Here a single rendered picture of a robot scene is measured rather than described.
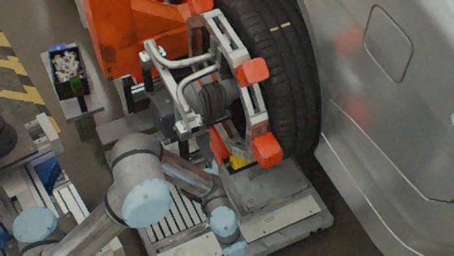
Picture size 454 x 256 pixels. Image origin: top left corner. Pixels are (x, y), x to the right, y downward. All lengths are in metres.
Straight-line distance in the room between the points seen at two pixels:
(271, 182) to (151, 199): 1.36
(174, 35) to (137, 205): 1.35
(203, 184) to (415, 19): 0.73
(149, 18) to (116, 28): 0.15
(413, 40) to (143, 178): 0.68
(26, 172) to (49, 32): 1.62
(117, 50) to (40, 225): 1.04
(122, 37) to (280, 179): 0.93
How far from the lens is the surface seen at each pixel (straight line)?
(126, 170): 1.39
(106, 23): 2.40
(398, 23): 1.42
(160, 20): 2.53
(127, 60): 2.57
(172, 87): 1.98
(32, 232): 1.69
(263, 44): 1.87
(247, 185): 2.64
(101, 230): 1.47
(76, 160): 3.05
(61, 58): 2.72
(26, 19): 3.79
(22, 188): 2.16
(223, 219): 1.68
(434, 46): 1.35
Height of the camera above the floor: 2.50
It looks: 54 degrees down
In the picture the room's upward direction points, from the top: 1 degrees clockwise
